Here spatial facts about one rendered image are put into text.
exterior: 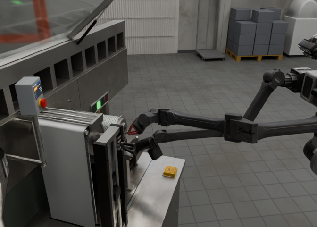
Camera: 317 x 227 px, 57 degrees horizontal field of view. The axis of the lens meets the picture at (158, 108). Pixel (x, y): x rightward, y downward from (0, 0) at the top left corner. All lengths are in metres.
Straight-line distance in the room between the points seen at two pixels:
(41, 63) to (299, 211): 2.55
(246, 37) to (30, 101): 6.58
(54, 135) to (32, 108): 0.35
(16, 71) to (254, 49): 6.48
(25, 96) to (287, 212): 2.60
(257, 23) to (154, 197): 6.06
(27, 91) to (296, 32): 7.45
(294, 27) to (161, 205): 6.83
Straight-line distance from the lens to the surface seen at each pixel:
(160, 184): 1.71
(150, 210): 1.57
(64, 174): 1.37
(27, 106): 0.94
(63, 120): 1.25
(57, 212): 1.56
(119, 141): 1.19
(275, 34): 7.54
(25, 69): 1.39
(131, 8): 7.43
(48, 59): 1.51
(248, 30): 7.22
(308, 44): 1.43
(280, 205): 3.11
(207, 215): 2.83
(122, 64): 2.30
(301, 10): 7.97
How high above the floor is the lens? 2.01
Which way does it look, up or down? 26 degrees down
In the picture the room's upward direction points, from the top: straight up
